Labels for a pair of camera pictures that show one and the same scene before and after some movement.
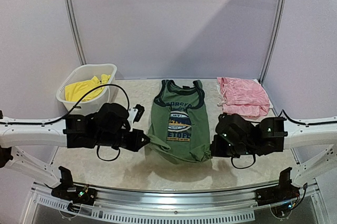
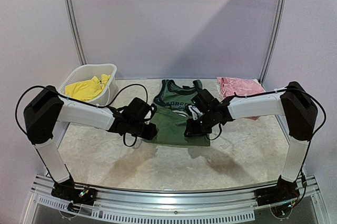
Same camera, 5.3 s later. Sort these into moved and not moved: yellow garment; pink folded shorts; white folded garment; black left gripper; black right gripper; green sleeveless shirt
Moved: green sleeveless shirt; black left gripper; black right gripper
Not moved: yellow garment; pink folded shorts; white folded garment
